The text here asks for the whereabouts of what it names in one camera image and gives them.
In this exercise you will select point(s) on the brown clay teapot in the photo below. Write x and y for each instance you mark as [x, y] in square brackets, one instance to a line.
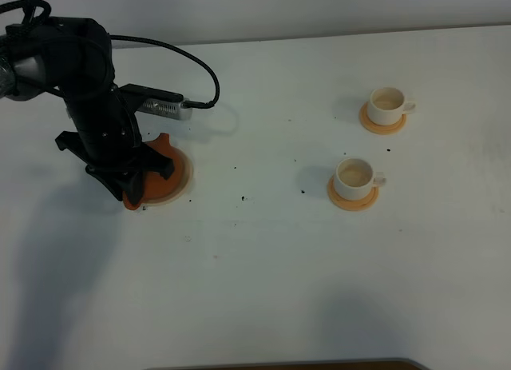
[154, 184]

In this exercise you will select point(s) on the far orange round coaster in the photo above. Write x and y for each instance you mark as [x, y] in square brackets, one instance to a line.
[379, 129]

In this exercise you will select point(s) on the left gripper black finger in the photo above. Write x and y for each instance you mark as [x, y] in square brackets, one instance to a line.
[156, 157]

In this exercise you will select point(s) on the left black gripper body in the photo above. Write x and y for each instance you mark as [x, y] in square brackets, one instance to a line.
[107, 136]

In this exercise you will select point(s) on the near white teacup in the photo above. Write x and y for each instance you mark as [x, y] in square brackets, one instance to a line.
[354, 178]

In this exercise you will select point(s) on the orange round coaster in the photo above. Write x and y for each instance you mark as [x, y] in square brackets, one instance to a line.
[353, 206]
[379, 129]

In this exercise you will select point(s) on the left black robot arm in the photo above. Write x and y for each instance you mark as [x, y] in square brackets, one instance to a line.
[72, 59]

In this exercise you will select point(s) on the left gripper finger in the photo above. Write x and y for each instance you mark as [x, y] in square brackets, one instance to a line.
[126, 186]

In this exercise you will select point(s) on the beige round teapot coaster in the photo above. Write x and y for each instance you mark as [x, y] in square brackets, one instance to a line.
[182, 186]

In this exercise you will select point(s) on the white teacup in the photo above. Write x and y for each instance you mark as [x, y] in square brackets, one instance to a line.
[387, 105]
[354, 178]

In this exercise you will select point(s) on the near orange round coaster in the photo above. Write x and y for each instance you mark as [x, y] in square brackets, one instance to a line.
[353, 206]

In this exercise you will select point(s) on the far white teacup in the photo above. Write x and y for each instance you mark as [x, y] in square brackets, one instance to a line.
[387, 105]

